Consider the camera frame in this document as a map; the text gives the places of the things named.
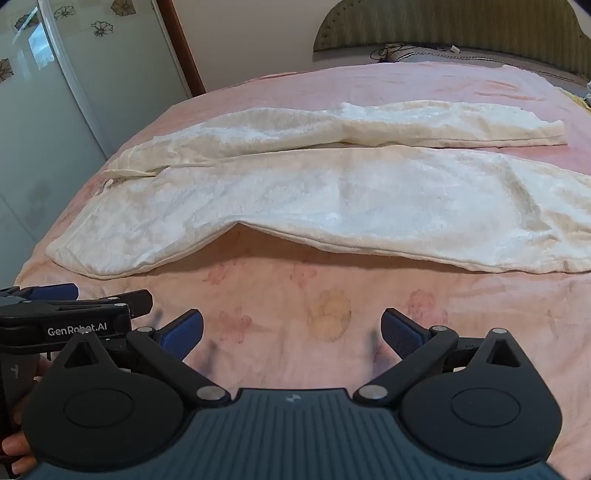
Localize olive padded headboard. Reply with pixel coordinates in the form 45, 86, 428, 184
313, 0, 591, 78

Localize grey patterned pillow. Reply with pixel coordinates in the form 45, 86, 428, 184
369, 43, 591, 88

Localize black cable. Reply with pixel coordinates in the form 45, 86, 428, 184
369, 44, 407, 63

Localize brown wooden door frame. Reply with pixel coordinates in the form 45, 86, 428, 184
156, 0, 206, 97

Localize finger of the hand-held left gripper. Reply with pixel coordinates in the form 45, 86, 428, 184
69, 289, 154, 320
0, 283, 80, 306

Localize pink floral blanket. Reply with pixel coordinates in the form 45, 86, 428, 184
14, 60, 591, 480

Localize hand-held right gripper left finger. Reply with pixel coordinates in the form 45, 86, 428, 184
61, 308, 232, 408

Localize person's left hand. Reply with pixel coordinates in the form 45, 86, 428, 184
0, 357, 54, 479

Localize white floral wardrobe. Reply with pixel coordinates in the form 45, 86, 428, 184
0, 0, 193, 288

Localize cream yellow towel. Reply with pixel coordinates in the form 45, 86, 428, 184
46, 100, 591, 280

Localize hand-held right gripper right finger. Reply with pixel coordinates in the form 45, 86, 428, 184
352, 307, 533, 408

